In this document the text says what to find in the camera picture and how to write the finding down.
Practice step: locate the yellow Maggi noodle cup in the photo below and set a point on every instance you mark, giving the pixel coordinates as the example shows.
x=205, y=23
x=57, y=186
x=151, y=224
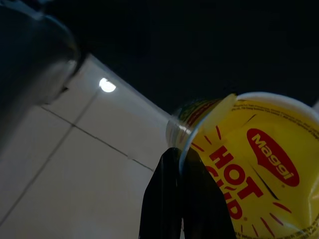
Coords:
x=261, y=161

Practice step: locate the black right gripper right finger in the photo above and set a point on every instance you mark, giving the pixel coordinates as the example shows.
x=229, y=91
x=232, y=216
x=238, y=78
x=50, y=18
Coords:
x=202, y=211

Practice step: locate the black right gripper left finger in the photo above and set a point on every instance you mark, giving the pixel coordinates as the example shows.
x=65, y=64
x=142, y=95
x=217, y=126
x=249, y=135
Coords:
x=162, y=204

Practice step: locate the black floor mat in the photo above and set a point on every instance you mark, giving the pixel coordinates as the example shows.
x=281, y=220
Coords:
x=199, y=49

